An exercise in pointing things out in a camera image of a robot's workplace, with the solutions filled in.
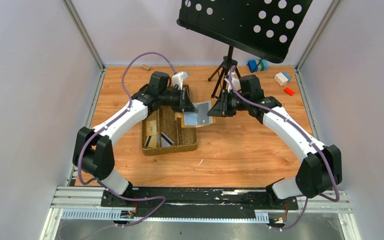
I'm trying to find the yellow leather card holder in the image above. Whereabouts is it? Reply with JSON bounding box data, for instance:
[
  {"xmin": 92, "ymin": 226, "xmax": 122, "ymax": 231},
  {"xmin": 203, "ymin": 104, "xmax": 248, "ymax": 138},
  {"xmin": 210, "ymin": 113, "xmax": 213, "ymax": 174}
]
[{"xmin": 174, "ymin": 100, "xmax": 216, "ymax": 128}]

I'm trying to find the beige illustrated card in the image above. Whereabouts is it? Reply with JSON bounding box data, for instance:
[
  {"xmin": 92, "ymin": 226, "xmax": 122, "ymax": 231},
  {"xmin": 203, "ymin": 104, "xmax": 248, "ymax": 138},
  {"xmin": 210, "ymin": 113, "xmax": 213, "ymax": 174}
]
[{"xmin": 145, "ymin": 120, "xmax": 158, "ymax": 137}]

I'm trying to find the white card with black stripe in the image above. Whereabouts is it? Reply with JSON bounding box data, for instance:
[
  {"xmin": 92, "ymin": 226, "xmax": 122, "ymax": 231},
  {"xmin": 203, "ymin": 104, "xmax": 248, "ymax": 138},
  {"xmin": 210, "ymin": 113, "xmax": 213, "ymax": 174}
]
[{"xmin": 144, "ymin": 135, "xmax": 159, "ymax": 148}]

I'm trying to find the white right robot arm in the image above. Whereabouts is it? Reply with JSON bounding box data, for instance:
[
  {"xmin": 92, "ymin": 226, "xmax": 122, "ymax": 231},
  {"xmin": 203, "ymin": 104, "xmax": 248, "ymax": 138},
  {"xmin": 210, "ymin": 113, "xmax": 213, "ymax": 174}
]
[{"xmin": 208, "ymin": 74, "xmax": 342, "ymax": 202}]

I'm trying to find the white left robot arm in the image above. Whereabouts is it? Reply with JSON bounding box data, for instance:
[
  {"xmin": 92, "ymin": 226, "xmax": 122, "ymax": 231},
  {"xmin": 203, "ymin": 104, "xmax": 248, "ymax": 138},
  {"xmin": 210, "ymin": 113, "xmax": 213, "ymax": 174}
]
[{"xmin": 72, "ymin": 71, "xmax": 196, "ymax": 195}]

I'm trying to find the woven straw divided tray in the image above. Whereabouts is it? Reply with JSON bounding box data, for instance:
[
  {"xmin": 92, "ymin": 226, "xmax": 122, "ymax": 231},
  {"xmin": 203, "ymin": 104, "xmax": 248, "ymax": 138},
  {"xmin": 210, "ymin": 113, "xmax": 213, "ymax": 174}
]
[{"xmin": 141, "ymin": 87, "xmax": 198, "ymax": 156}]

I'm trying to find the blue green toy block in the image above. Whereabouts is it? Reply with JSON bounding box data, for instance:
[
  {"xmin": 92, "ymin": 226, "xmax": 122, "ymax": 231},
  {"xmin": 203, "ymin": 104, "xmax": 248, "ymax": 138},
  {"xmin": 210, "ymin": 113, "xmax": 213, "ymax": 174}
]
[{"xmin": 247, "ymin": 59, "xmax": 269, "ymax": 73}]

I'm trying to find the small wooden block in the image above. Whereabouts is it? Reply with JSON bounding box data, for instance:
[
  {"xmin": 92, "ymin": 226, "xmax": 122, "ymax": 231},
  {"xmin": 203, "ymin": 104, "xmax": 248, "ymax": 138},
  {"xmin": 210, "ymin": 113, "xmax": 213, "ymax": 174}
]
[{"xmin": 141, "ymin": 64, "xmax": 151, "ymax": 71}]

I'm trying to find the white blue toy block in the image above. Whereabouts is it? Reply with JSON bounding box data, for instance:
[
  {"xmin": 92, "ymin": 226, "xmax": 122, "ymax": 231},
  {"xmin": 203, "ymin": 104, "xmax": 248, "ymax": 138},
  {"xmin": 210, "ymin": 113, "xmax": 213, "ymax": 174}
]
[{"xmin": 274, "ymin": 71, "xmax": 292, "ymax": 86}]

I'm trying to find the red toy block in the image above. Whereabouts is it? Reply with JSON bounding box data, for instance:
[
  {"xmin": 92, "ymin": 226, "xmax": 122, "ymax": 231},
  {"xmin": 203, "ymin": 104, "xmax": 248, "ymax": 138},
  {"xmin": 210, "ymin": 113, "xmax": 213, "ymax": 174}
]
[{"xmin": 284, "ymin": 87, "xmax": 295, "ymax": 96}]

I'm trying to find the black music stand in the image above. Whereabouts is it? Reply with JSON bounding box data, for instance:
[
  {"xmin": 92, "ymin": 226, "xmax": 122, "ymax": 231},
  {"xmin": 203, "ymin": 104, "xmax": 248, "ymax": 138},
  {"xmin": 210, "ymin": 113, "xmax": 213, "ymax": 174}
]
[{"xmin": 176, "ymin": 0, "xmax": 312, "ymax": 98}]

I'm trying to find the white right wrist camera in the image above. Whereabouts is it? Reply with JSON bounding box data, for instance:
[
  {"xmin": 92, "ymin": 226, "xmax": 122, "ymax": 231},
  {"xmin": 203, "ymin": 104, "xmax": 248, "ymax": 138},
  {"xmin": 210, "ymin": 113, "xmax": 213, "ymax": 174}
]
[{"xmin": 224, "ymin": 73, "xmax": 240, "ymax": 93}]

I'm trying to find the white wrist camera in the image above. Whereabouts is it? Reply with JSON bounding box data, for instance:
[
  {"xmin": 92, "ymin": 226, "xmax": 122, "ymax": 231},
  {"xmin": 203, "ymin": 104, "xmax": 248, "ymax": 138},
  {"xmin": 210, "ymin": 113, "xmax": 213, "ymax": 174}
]
[
  {"xmin": 224, "ymin": 73, "xmax": 240, "ymax": 93},
  {"xmin": 171, "ymin": 71, "xmax": 189, "ymax": 90}
]

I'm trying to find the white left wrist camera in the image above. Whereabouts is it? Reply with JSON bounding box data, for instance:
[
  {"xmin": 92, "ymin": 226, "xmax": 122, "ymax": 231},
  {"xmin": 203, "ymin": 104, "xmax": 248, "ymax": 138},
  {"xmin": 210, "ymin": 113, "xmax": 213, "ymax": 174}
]
[{"xmin": 171, "ymin": 71, "xmax": 189, "ymax": 90}]

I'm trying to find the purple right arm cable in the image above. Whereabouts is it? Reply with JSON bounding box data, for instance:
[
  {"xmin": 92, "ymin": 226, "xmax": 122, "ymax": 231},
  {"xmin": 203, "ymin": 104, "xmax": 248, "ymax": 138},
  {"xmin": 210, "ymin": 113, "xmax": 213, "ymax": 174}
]
[{"xmin": 228, "ymin": 64, "xmax": 341, "ymax": 232}]

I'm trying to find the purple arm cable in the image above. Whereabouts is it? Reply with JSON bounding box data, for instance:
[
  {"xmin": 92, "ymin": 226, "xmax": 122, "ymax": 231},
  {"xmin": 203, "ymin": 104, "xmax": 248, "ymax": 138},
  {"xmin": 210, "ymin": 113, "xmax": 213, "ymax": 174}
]
[
  {"xmin": 228, "ymin": 64, "xmax": 341, "ymax": 232},
  {"xmin": 55, "ymin": 51, "xmax": 180, "ymax": 240}
]

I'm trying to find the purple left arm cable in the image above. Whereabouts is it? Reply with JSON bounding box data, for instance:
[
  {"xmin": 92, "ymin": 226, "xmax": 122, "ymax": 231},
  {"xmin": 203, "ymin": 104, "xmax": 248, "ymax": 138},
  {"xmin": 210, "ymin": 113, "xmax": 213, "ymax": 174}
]
[{"xmin": 55, "ymin": 51, "xmax": 180, "ymax": 240}]

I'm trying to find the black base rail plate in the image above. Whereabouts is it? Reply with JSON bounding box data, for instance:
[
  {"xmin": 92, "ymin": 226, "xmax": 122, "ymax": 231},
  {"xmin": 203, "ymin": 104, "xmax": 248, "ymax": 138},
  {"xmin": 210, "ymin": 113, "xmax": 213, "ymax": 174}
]
[{"xmin": 100, "ymin": 186, "xmax": 299, "ymax": 219}]

